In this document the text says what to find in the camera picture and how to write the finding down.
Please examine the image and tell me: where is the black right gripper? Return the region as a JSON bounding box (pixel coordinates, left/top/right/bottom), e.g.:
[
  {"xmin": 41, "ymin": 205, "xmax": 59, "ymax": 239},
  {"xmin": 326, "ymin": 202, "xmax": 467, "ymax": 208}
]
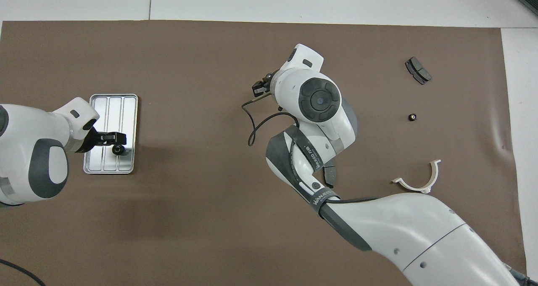
[{"xmin": 252, "ymin": 70, "xmax": 280, "ymax": 97}]

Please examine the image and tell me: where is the short dark grey brake pad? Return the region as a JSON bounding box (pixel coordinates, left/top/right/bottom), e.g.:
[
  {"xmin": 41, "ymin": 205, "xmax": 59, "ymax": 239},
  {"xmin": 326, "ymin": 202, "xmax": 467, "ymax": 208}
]
[{"xmin": 405, "ymin": 57, "xmax": 433, "ymax": 85}]

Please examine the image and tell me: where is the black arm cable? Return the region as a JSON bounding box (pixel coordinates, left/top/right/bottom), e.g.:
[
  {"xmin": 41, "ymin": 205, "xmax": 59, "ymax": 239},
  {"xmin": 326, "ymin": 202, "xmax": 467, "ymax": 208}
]
[
  {"xmin": 242, "ymin": 93, "xmax": 381, "ymax": 205},
  {"xmin": 0, "ymin": 259, "xmax": 47, "ymax": 286}
]

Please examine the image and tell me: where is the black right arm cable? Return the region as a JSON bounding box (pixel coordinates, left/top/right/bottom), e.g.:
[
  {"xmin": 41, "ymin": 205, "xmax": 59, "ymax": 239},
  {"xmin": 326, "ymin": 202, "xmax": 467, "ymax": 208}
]
[{"xmin": 242, "ymin": 93, "xmax": 381, "ymax": 205}]

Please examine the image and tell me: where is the long dark grey brake pad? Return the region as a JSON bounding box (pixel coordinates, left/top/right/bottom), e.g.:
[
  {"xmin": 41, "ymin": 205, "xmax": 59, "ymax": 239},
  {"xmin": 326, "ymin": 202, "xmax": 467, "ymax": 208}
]
[{"xmin": 322, "ymin": 159, "xmax": 338, "ymax": 189}]

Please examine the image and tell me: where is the white plastic half-ring clamp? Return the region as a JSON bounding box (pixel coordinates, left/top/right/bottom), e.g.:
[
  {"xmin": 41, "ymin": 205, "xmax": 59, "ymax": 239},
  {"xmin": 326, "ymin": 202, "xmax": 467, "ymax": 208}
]
[{"xmin": 392, "ymin": 159, "xmax": 442, "ymax": 194}]

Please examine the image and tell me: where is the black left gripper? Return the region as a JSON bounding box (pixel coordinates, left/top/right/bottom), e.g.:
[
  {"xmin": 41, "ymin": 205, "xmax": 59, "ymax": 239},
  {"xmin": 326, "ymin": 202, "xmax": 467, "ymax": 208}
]
[{"xmin": 76, "ymin": 124, "xmax": 127, "ymax": 154}]

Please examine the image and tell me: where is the silver metal compartment tray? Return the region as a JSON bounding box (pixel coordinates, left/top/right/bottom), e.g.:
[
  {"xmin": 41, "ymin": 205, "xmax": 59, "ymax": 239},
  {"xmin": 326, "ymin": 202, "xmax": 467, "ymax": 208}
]
[{"xmin": 83, "ymin": 94, "xmax": 139, "ymax": 175}]

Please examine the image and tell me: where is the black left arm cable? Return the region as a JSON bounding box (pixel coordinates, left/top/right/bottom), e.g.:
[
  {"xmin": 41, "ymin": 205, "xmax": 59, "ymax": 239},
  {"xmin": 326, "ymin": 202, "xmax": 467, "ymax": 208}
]
[{"xmin": 0, "ymin": 259, "xmax": 47, "ymax": 286}]

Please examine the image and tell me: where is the brown table mat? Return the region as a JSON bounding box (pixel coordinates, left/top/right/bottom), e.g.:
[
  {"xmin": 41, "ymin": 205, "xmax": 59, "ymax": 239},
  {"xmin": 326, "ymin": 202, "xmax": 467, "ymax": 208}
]
[{"xmin": 0, "ymin": 20, "xmax": 528, "ymax": 286}]

